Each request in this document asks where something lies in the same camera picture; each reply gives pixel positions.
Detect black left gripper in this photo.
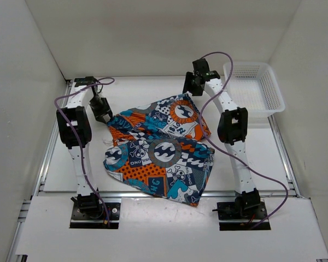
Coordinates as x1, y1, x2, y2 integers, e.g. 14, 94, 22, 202
89, 96, 113, 124

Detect colourful patterned shorts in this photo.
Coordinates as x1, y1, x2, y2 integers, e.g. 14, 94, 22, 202
103, 93, 215, 207

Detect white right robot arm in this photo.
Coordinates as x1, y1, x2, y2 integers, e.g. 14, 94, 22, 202
183, 71, 261, 218

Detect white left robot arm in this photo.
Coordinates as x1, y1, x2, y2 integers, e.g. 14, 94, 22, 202
54, 79, 113, 220

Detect white plastic mesh basket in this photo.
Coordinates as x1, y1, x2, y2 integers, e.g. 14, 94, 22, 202
223, 62, 285, 123

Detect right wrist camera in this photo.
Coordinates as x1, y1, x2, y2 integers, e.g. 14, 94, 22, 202
192, 58, 210, 76

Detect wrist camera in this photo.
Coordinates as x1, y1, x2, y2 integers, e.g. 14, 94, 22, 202
74, 76, 97, 87
192, 58, 210, 76

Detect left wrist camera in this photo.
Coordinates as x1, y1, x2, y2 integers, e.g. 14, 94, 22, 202
74, 76, 97, 87

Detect aluminium frame rail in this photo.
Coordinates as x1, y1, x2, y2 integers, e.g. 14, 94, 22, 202
5, 79, 328, 262

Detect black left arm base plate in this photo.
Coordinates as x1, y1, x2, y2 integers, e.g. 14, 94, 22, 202
69, 197, 121, 229

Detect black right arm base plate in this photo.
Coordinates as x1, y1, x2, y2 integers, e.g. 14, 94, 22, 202
212, 202, 271, 231

